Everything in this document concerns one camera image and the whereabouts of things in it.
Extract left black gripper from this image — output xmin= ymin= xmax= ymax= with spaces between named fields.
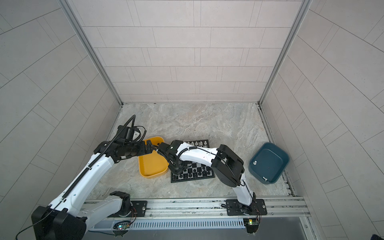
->
xmin=124 ymin=139 xmax=157 ymax=158

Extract yellow plastic tray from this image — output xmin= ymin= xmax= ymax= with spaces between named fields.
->
xmin=138 ymin=150 xmax=169 ymax=179

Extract black white chess board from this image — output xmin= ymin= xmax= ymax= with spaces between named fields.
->
xmin=170 ymin=139 xmax=216 ymax=184

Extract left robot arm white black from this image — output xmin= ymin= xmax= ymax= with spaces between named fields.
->
xmin=31 ymin=120 xmax=152 ymax=240

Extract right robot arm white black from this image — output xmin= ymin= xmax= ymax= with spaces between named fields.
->
xmin=152 ymin=140 xmax=260 ymax=216

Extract left controller circuit board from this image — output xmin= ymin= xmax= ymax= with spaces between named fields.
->
xmin=113 ymin=221 xmax=131 ymax=231

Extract controller circuit board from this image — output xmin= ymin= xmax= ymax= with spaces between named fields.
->
xmin=113 ymin=221 xmax=131 ymax=231
xmin=243 ymin=219 xmax=260 ymax=234

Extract right controller circuit board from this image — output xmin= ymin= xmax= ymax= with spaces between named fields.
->
xmin=243 ymin=219 xmax=260 ymax=234

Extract teal plastic bin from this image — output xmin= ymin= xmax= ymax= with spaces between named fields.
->
xmin=249 ymin=143 xmax=290 ymax=185

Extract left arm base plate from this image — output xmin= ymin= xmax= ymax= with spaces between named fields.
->
xmin=109 ymin=201 xmax=148 ymax=218

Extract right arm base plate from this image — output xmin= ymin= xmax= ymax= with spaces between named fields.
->
xmin=225 ymin=199 xmax=268 ymax=216

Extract aluminium mounting rail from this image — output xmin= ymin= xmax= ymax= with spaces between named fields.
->
xmin=80 ymin=196 xmax=310 ymax=223

